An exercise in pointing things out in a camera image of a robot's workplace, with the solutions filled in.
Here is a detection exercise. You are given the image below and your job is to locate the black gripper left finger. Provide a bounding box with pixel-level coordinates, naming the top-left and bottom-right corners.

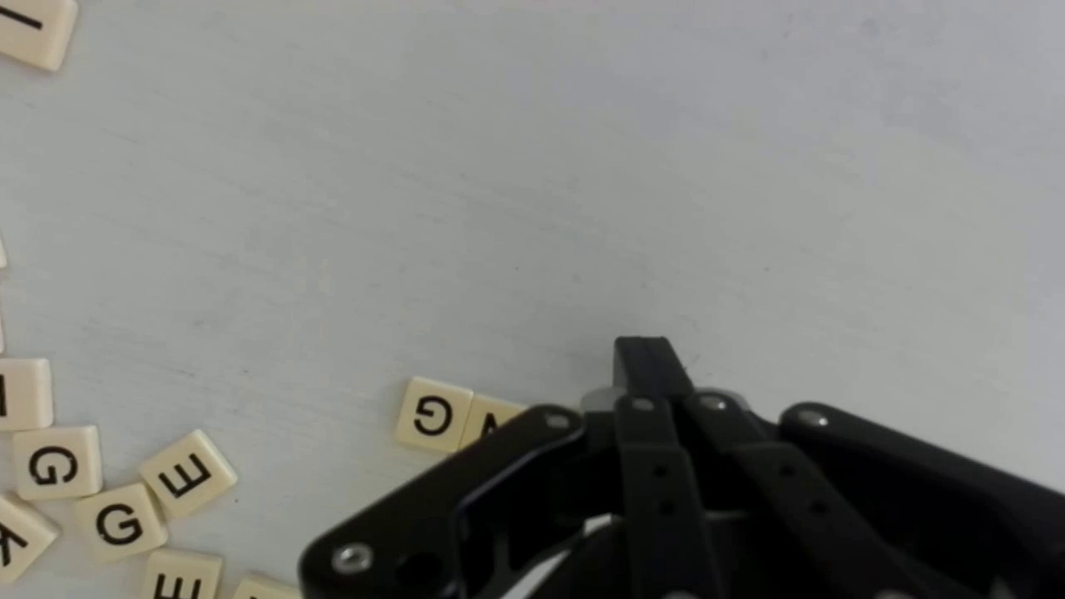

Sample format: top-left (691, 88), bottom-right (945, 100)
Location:
top-left (296, 337), bottom-right (713, 599)

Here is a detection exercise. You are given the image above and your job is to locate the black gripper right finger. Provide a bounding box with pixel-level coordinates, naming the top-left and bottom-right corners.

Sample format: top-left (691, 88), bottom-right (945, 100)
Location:
top-left (674, 387), bottom-right (1065, 599)

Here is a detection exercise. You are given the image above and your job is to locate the cream letter G tile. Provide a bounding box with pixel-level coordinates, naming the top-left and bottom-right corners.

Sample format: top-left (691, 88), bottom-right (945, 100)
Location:
top-left (68, 480), bottom-right (172, 561)
top-left (392, 372), bottom-right (480, 454)
top-left (10, 421), bottom-right (107, 505)

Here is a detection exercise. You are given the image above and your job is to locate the cream letter A tile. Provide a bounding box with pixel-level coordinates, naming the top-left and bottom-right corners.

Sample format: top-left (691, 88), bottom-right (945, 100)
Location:
top-left (226, 567), bottom-right (301, 599)

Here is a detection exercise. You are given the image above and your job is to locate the cream letter E tile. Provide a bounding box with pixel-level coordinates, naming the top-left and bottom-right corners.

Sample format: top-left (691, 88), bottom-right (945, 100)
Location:
top-left (136, 424), bottom-right (241, 524)
top-left (136, 544), bottom-right (226, 599)

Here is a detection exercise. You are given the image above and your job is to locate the cream letter I tile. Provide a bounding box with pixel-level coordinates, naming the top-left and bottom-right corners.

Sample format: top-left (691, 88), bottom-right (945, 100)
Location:
top-left (0, 0), bottom-right (84, 76)

